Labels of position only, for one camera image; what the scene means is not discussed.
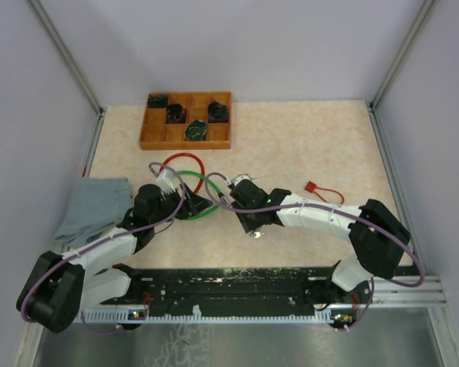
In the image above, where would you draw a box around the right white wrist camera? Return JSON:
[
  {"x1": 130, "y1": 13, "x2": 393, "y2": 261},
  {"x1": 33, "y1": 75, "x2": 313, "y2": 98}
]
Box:
[{"x1": 231, "y1": 174, "x2": 254, "y2": 186}]

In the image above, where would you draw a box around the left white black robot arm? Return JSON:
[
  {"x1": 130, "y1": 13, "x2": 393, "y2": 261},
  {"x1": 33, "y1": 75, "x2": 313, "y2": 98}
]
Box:
[{"x1": 16, "y1": 183, "x2": 213, "y2": 333}]

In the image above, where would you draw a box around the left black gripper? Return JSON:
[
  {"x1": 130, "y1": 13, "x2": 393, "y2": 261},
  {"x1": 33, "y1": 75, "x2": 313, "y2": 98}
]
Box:
[{"x1": 150, "y1": 182, "x2": 213, "y2": 226}]

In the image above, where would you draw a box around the black dotted rolled tie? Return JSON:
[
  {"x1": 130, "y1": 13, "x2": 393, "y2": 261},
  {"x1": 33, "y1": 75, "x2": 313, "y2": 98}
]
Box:
[{"x1": 207, "y1": 101, "x2": 230, "y2": 123}]

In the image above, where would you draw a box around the wooden compartment tray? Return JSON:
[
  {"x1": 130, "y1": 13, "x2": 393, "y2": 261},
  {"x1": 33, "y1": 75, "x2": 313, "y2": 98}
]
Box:
[{"x1": 138, "y1": 91, "x2": 232, "y2": 150}]

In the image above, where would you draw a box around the thin red wire padlock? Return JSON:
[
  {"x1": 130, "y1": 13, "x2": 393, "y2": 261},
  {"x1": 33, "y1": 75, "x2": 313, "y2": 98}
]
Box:
[{"x1": 304, "y1": 181, "x2": 345, "y2": 204}]

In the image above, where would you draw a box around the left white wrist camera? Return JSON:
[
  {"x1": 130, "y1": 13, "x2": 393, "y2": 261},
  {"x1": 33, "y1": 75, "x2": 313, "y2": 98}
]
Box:
[{"x1": 155, "y1": 169, "x2": 176, "y2": 193}]

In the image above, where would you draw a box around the red cable lock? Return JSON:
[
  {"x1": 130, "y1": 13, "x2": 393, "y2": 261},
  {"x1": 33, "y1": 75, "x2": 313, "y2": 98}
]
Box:
[{"x1": 163, "y1": 152, "x2": 205, "y2": 193}]

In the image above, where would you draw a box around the dark green rolled tie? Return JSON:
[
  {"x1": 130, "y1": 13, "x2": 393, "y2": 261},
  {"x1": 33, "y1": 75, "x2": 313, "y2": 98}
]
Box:
[{"x1": 147, "y1": 94, "x2": 169, "y2": 109}]

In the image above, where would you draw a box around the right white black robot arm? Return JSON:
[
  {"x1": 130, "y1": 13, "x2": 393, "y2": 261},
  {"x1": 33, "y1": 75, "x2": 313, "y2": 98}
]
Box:
[{"x1": 229, "y1": 177, "x2": 410, "y2": 303}]

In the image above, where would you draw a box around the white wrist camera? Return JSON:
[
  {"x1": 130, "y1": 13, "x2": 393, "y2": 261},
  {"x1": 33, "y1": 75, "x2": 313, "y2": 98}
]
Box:
[
  {"x1": 231, "y1": 174, "x2": 254, "y2": 186},
  {"x1": 155, "y1": 169, "x2": 176, "y2": 193}
]

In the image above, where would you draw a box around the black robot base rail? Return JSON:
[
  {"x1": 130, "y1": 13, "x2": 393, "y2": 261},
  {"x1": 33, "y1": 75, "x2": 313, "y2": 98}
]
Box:
[{"x1": 74, "y1": 267, "x2": 372, "y2": 330}]

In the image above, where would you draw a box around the folded blue jeans cloth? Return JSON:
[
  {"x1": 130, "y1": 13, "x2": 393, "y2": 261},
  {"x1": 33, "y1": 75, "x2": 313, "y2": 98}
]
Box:
[{"x1": 54, "y1": 177, "x2": 132, "y2": 248}]

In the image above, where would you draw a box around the blue yellow rolled tie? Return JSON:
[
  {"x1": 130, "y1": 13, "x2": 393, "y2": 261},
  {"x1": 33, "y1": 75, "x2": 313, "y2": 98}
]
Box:
[{"x1": 184, "y1": 119, "x2": 208, "y2": 141}]

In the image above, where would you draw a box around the black orange rolled tie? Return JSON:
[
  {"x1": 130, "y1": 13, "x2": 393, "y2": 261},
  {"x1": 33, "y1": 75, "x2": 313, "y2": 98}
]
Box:
[{"x1": 166, "y1": 103, "x2": 187, "y2": 124}]

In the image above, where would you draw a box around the green cable lock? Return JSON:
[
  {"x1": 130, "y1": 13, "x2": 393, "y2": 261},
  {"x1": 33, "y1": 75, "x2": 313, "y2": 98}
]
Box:
[{"x1": 174, "y1": 170, "x2": 230, "y2": 222}]

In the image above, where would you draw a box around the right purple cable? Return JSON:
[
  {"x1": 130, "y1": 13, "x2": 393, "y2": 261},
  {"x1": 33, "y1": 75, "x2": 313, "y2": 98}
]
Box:
[{"x1": 205, "y1": 171, "x2": 425, "y2": 333}]

